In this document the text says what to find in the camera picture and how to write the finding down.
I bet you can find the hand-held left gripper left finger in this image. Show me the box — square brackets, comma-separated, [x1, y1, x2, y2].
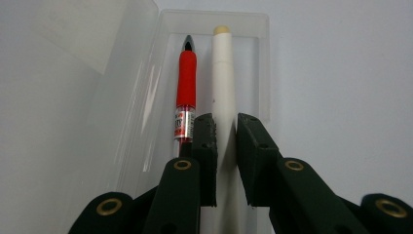
[141, 112, 219, 234]

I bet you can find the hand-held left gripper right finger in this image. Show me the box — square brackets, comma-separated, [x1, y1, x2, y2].
[236, 112, 372, 234]

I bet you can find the transparent plastic pencil case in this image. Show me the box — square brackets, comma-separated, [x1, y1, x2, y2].
[31, 0, 273, 234]

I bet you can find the red pen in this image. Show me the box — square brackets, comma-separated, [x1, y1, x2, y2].
[171, 34, 199, 158]

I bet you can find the white pen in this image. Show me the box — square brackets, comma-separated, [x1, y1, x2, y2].
[199, 24, 242, 234]

